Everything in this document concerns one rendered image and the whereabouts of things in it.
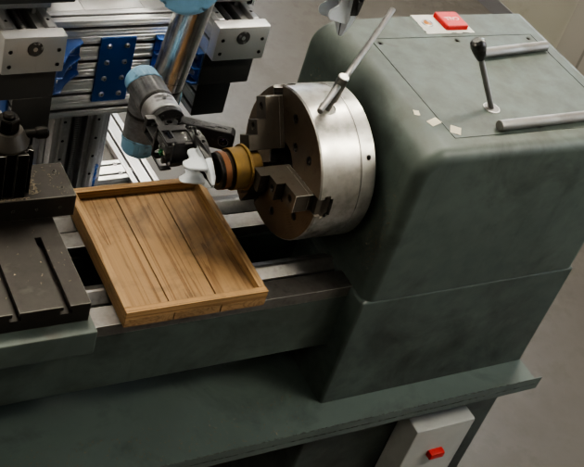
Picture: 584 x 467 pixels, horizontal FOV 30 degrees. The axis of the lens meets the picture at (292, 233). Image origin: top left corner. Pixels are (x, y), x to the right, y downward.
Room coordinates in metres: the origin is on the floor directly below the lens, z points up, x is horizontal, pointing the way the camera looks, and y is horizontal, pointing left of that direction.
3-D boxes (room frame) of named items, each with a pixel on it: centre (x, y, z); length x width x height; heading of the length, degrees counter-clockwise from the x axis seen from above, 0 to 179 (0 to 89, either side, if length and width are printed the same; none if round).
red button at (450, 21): (2.27, -0.18, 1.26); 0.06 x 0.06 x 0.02; 39
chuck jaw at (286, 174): (1.70, 0.03, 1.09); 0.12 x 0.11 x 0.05; 39
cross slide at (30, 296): (1.46, 0.50, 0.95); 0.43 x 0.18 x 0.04; 39
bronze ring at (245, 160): (1.72, 0.15, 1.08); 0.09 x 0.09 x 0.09; 40
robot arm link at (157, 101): (1.82, 0.33, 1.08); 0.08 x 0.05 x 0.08; 129
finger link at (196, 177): (1.67, 0.21, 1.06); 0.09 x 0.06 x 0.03; 39
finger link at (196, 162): (1.67, 0.21, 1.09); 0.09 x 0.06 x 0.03; 39
